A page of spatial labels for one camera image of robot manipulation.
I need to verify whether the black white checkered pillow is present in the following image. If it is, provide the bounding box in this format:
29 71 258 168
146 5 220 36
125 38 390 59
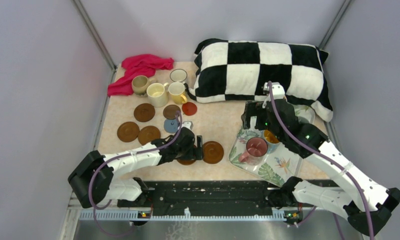
186 38 334 122

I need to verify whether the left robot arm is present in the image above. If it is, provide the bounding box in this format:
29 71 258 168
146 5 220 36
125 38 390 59
67 126 203 210

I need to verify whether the blue-grey apple coaster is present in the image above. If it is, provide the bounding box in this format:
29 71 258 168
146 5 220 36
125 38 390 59
163 119 179 134

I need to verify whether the beige ceramic mug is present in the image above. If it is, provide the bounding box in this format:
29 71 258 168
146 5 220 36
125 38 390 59
131 75 157 97

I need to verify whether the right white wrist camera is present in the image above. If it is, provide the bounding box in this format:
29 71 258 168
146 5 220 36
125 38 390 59
262 82 285 108

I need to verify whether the dark walnut wooden coaster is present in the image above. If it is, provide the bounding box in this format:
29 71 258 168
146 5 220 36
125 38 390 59
163 104 181 120
133 103 155 123

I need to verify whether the red apple coaster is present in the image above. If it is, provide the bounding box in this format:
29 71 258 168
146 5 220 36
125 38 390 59
182 102 198 116

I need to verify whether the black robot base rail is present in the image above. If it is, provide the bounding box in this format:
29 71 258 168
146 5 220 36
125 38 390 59
117 180 299 217

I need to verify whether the pink mug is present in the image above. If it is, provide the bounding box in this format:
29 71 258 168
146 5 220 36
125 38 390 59
238 137 268 166

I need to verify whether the crumpled pink cloth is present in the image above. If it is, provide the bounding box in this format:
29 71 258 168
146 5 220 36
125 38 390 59
107 54 174 97

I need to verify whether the white dark-rimmed mug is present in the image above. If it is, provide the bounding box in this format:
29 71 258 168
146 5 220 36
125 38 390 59
170 68 188 83

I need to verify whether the floral white tray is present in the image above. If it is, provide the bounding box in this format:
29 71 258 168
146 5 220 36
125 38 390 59
229 101 302 187

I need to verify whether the amber wooden coaster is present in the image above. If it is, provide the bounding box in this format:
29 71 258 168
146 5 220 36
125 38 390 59
203 141 224 165
138 125 161 146
177 159 196 166

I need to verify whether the yellow ceramic mug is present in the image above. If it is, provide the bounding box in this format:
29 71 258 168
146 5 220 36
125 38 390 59
168 82 188 105

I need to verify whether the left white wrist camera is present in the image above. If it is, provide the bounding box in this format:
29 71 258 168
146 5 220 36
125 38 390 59
182 121 193 130

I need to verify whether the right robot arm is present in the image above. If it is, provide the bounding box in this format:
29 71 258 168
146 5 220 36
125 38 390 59
241 99 400 238

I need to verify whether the cream ceramic mug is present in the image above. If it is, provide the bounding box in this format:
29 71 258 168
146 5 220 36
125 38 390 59
146 82 169 108

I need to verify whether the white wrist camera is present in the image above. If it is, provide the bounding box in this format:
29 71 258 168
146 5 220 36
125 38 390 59
262 82 285 108
182 121 193 130

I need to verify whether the blue mug yellow inside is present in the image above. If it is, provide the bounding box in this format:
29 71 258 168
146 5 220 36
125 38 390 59
262 130 280 154

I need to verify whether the brown wooden coaster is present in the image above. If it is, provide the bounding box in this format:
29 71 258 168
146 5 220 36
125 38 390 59
116 121 140 143

